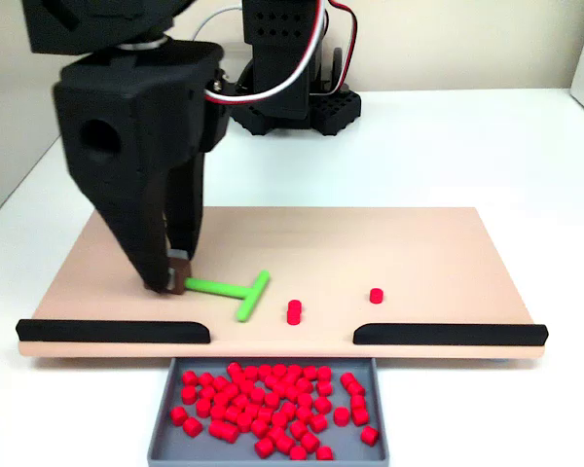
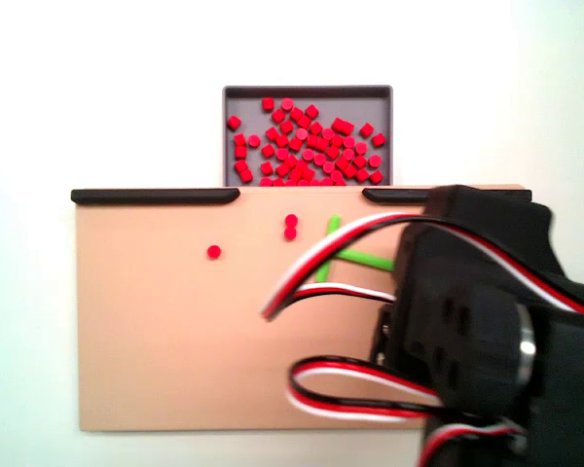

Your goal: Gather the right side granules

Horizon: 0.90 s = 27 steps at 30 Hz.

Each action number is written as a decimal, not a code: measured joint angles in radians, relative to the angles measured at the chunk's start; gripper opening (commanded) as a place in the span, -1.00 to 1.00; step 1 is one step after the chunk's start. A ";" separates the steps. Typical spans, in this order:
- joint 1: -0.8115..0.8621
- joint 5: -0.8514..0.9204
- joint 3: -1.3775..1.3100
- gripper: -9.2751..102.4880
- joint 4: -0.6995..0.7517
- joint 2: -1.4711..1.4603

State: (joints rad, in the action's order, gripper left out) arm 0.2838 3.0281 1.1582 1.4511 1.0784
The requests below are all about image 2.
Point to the green T-shaped pusher tool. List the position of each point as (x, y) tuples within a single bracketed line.
[(370, 261)]

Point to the beige flat board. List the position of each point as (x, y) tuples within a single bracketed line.
[(175, 316)]

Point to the grey shallow tray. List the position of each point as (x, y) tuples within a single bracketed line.
[(245, 104)]

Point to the black foam guard rail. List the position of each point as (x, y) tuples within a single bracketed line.
[(156, 196), (394, 195)]

